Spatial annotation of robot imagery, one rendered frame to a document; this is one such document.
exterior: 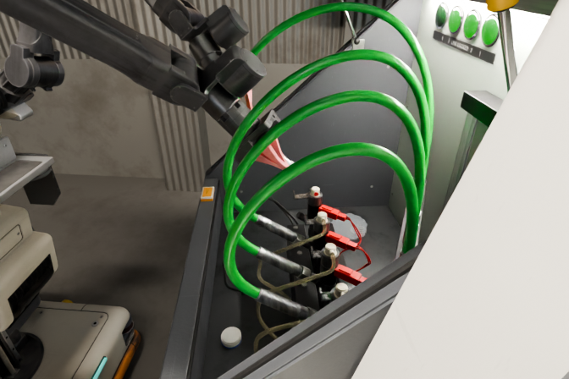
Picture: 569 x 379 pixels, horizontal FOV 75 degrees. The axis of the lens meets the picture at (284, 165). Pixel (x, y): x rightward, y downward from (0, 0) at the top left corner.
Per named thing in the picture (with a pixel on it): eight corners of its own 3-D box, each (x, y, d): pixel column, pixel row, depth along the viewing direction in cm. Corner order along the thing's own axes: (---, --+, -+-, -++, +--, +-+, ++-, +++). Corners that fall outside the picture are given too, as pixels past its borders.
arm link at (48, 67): (23, 70, 97) (2, 69, 92) (45, 46, 93) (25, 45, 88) (42, 100, 97) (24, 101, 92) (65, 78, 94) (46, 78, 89)
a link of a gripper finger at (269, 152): (294, 171, 65) (256, 134, 63) (266, 191, 68) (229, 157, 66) (299, 153, 71) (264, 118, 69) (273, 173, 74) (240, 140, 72)
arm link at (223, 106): (199, 90, 67) (186, 101, 63) (222, 65, 64) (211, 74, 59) (226, 117, 69) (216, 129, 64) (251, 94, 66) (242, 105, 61)
